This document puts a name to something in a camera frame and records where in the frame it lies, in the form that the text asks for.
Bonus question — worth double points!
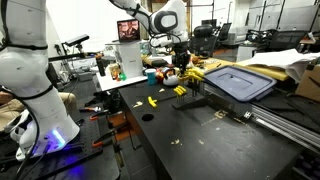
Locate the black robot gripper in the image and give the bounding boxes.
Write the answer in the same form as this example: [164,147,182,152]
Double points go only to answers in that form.
[171,41,192,77]

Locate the long yellow T-handle hex key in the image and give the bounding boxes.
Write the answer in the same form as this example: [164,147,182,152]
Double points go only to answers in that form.
[178,74,195,98]
[188,67,205,97]
[184,71,204,98]

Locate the black hex key stand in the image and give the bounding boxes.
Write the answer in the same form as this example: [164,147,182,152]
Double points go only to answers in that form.
[171,92,208,111]

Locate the blue plastic cup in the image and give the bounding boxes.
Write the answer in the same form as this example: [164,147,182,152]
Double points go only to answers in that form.
[144,68,158,86]

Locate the dark blue plastic lid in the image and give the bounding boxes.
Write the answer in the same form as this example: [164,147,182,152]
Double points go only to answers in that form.
[203,65,278,103]

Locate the white side table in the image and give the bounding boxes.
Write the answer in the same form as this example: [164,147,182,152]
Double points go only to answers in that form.
[96,72,150,93]

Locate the light wooden board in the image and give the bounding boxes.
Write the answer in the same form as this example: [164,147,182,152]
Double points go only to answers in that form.
[233,62,291,82]

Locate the dark bottle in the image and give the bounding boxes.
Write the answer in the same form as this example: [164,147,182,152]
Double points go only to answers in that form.
[95,52,107,78]

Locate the black clamp orange grip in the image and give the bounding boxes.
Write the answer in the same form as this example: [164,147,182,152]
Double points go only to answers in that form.
[91,129,118,149]

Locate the black mesh office chair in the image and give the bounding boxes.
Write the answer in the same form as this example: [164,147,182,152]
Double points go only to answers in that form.
[266,29,309,52]

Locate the grey metal cabinets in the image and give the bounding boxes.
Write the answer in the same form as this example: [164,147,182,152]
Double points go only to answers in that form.
[248,0,320,33]

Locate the taped cardboard box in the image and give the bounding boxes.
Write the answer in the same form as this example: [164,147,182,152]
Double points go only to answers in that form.
[294,62,320,103]

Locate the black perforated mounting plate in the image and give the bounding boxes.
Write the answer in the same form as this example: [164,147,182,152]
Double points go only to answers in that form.
[0,109,118,180]

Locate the person leg khaki trousers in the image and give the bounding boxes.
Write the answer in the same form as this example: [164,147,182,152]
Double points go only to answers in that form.
[0,90,80,132]

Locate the silver kettle with black handle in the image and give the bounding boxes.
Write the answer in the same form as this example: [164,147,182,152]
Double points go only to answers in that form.
[161,66,180,87]

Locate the short yellow T-handle hex key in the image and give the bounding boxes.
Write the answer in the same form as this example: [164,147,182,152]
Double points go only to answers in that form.
[176,87,188,102]
[174,86,186,101]
[173,85,184,100]

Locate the largest yellow T-handle hex key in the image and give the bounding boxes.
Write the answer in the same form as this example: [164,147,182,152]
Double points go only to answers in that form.
[147,94,178,109]

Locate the black clamp curved orange handle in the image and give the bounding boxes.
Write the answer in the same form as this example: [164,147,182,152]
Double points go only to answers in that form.
[88,111,110,121]

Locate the silver clamp orange handle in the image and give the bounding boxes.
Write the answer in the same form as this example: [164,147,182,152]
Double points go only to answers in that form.
[79,105,103,114]

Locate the black stereo camera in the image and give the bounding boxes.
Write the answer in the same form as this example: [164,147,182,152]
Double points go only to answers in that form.
[62,33,91,48]

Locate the black side table aluminium frame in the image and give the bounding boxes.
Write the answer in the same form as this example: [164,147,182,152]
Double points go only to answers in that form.
[199,64,320,158]

